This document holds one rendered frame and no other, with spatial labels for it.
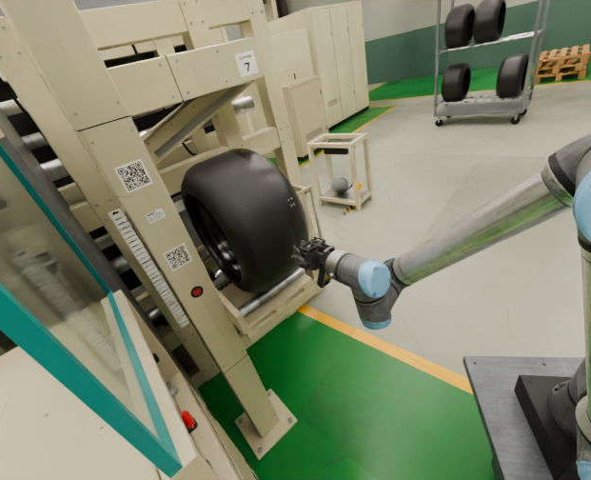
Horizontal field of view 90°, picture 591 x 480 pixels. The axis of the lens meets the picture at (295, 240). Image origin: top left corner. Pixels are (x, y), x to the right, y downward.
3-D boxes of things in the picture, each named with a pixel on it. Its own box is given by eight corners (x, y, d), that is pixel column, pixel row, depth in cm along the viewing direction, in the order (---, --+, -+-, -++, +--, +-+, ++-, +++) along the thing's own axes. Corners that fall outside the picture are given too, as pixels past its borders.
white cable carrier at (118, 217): (181, 328, 108) (109, 217, 83) (176, 321, 112) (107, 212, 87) (192, 321, 110) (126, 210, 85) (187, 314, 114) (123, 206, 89)
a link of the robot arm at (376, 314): (401, 309, 88) (394, 277, 82) (385, 338, 81) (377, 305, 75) (372, 302, 94) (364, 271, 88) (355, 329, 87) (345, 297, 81)
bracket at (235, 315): (244, 335, 112) (235, 317, 107) (203, 290, 141) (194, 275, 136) (251, 330, 114) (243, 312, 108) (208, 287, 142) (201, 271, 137)
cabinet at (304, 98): (304, 161, 536) (288, 86, 469) (282, 160, 570) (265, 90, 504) (331, 144, 587) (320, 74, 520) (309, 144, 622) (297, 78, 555)
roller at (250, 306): (233, 308, 115) (235, 313, 118) (240, 315, 112) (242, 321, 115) (300, 261, 130) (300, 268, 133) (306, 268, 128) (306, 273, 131)
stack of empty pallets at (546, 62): (585, 78, 579) (592, 52, 556) (528, 84, 635) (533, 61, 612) (589, 66, 651) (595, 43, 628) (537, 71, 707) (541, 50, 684)
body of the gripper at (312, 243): (313, 235, 96) (339, 243, 87) (320, 256, 100) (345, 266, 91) (296, 247, 93) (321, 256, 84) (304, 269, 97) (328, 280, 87)
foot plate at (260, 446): (259, 460, 152) (258, 458, 151) (234, 421, 171) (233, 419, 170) (298, 421, 164) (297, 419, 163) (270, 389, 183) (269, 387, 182)
